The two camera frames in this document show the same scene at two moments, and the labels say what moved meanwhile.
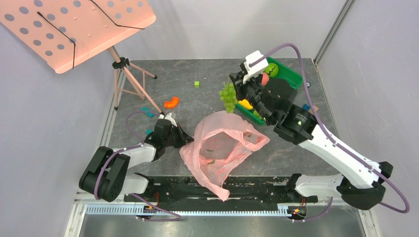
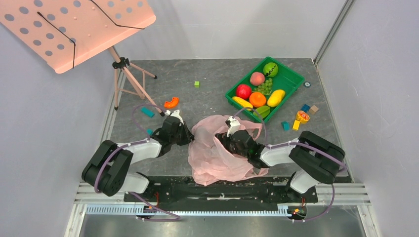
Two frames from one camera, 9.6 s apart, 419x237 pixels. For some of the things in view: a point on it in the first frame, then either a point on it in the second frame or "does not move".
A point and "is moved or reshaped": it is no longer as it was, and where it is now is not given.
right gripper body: x=247 y=83 to x=224 y=140
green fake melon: x=272 y=69 does not move
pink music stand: x=65 y=33 does not move
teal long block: x=145 y=108 does not move
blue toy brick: x=306 y=107 does not move
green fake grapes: x=228 y=95 is moved or reshaped
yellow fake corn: x=245 y=103 does not move
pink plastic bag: x=220 y=139 is moved or reshaped
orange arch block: x=173 y=103 does not move
